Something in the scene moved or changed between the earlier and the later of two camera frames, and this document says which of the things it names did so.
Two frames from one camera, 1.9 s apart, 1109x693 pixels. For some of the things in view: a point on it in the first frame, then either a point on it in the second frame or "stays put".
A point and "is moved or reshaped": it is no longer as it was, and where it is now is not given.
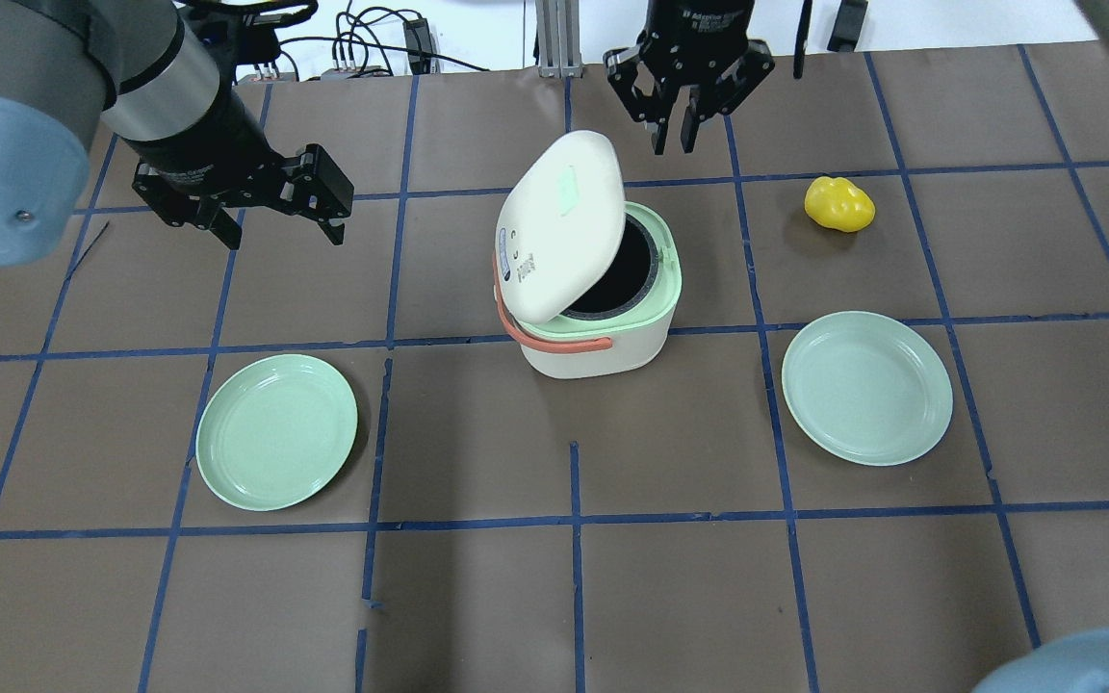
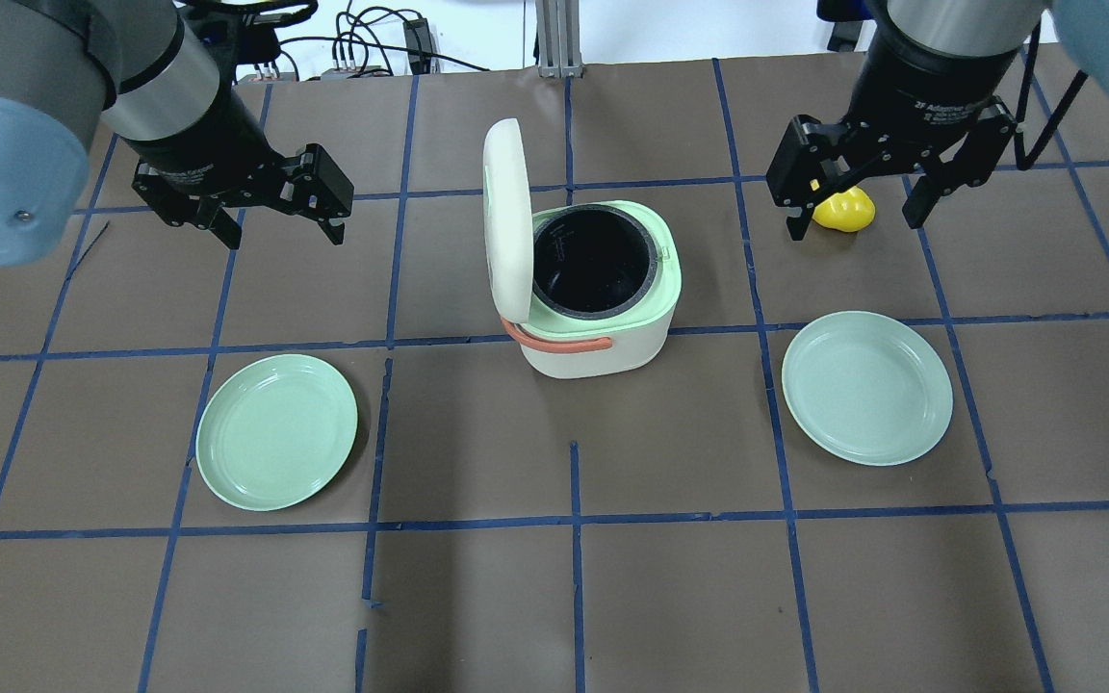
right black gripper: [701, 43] -> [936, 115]
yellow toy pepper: [838, 204] stays put
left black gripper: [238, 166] stays put
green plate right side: [865, 388] stays put
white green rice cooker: [588, 285] is moved or reshaped
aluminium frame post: [558, 38] stays put
